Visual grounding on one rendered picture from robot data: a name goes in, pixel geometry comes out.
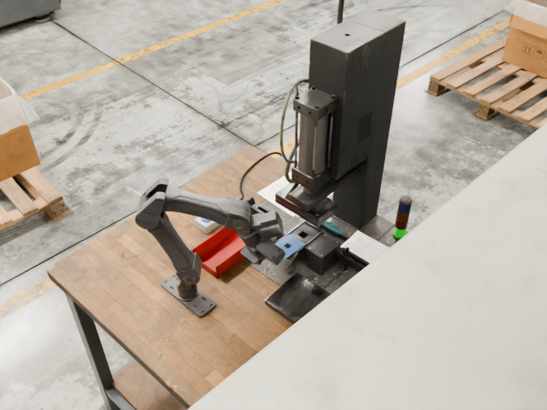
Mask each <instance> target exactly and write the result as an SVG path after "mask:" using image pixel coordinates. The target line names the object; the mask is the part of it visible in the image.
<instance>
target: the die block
mask: <svg viewBox="0 0 547 410"><path fill-rule="evenodd" d="M340 247H341V245H340V246H338V247H337V248H336V249H335V250H334V251H332V252H331V253H330V254H329V255H328V256H327V257H326V258H325V259H324V260H320V259H318V258H317V257H316V256H314V255H312V254H310V253H309V252H307V251H306V250H304V253H305V254H307V255H306V267H307V268H309V269H311V270H312V271H314V272H315V273H316V274H318V275H320V276H321V275H322V274H323V273H325V272H326V271H327V270H328V269H329V268H331V267H332V266H333V265H334V264H335V263H337V262H338V261H339V260H338V259H337V250H338V249H339V248H340Z"/></svg>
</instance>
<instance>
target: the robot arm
mask: <svg viewBox="0 0 547 410"><path fill-rule="evenodd" d="M168 180H169V179H168V178H167V177H160V178H159V179H158V180H157V181H156V182H155V183H154V184H152V185H151V186H150V187H149V188H148V189H147V190H146V191H145V192H144V193H143V194H142V195H141V198H140V201H139V204H138V210H137V214H136V216H135V223H136V224H137V225H138V226H139V227H141V228H143V229H146V230H147V231H148V232H149V233H151V234H152V235H153V237H154V238H155V239H156V241H157V242H158V243H159V244H160V245H161V247H162V248H163V250H164V251H165V253H166V254H167V256H168V257H169V258H170V260H171V261H172V263H173V267H174V268H175V269H176V272H175V273H174V274H172V275H171V276H169V277H167V278H166V279H165V280H163V281H162V282H161V283H160V284H161V287H162V288H164V289H165V290H166V291H168V292H169V293H170V294H171V295H172V296H173V297H174V298H175V299H177V300H178V301H179V302H181V303H182V304H183V305H185V306H186V307H187V308H188V309H190V310H191V311H192V312H193V313H194V314H195V315H196V316H198V317H199V318H202V317H204V316H206V315H207V314H208V313H209V312H210V311H211V310H213V309H214V308H215V307H216V306H217V305H216V302H214V301H213V300H212V299H210V298H209V297H208V296H207V295H206V294H205V293H203V292H202V291H201V290H199V288H198V287H197V283H198V282H199V280H200V274H201V268H202V260H201V259H200V258H199V256H198V255H197V253H196V252H195V253H193V252H192V251H191V250H190V249H189V248H188V247H187V246H186V244H185V243H184V242H183V241H182V239H181V237H180V236H179V234H178V233H177V231H176V230H175V228H174V227H173V225H172V224H171V222H170V220H169V218H168V215H167V213H166V212H180V213H184V214H187V215H192V216H197V217H201V218H204V219H207V220H211V221H214V222H216V223H218V224H219V225H224V228H227V229H233V230H235V231H236V233H237V235H238V236H239V237H240V238H241V239H242V241H243V242H244V243H245V245H246V246H245V247H244V248H243V249H242V250H241V254H242V255H243V256H245V257H247V258H248V259H249V260H250V261H251V262H252V263H254V264H258V265H260V264H261V263H262V261H263V260H271V261H272V262H273V263H274V264H276V265H277V266H278V264H281V262H283V261H284V259H285V258H284V256H285V255H286V253H285V252H284V250H283V249H281V248H280V247H278V246H276V245H275V244H274V243H273V242H274V241H275V240H277V239H276V237H277V236H281V235H283V234H284V228H283V224H282V220H281V218H280V216H279V215H278V213H277V212H276V211H273V212H267V213H264V214H260V213H257V214H254V215H251V213H250V205H249V204H248V203H247V202H245V201H243V200H240V199H236V198H230V199H227V198H213V197H208V196H205V195H202V194H196V193H192V192H189V191H186V190H182V189H179V188H177V187H176V186H174V185H169V184H168Z"/></svg>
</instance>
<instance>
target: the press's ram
mask: <svg viewBox="0 0 547 410"><path fill-rule="evenodd" d="M358 172H359V167H358V166H355V167H354V168H352V169H351V170H350V171H348V172H346V173H345V174H344V175H342V176H341V177H340V178H339V179H338V180H336V179H334V178H333V177H332V178H331V179H330V181H329V182H327V183H325V184H324V185H322V186H321V187H319V188H318V189H317V190H316V192H314V193H311V192H310V191H309V190H308V189H306V188H304V187H303V186H301V185H299V184H297V183H296V184H291V183H290V184H288V185H286V186H285V187H284V188H282V189H281V190H279V191H278V192H277V193H276V194H275V202H276V203H278V204H280V205H281V206H283V207H285V208H286V209H288V210H289V211H291V212H293V213H295V214H296V215H297V216H299V217H301V218H303V219H304V220H306V221H308V222H309V223H311V224H312V225H315V226H316V227H319V226H320V225H322V224H323V223H324V222H325V221H327V220H328V219H329V218H331V217H332V216H333V215H334V214H335V213H336V212H338V206H339V204H338V203H337V202H335V201H333V200H332V199H330V198H327V197H328V196H329V195H330V194H332V193H333V192H334V191H336V190H337V189H338V188H339V187H340V186H342V185H343V184H345V183H346V182H347V181H349V180H350V179H352V178H353V177H354V176H356V175H357V174H358Z"/></svg>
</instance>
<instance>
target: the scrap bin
mask: <svg viewBox="0 0 547 410"><path fill-rule="evenodd" d="M245 246H246V245H245V243H244V242H243V241H242V239H241V238H240V237H239V236H238V235H237V233H236V231H235V230H233V229H227V228H224V227H223V228H222V229H220V230H219V231H217V232H216V233H214V234H213V235H212V236H211V237H209V238H207V239H206V240H204V241H203V242H201V243H200V244H199V245H198V246H196V247H194V248H193V249H192V252H193V253H195V252H196V253H197V255H198V256H199V258H200V259H201V260H202V268H203V269H204V270H206V271H207V272H208V273H210V274H212V275H213V276H214V277H215V278H216V279H219V278H220V277H222V276H223V275H224V274H225V273H227V272H228V271H230V270H231V269H232V268H233V267H234V266H236V265H237V264H239V263H240V262H241V261H243V260H244V259H246V258H247V257H245V256H243V255H242V254H241V250H242V249H243V248H244V247H245Z"/></svg>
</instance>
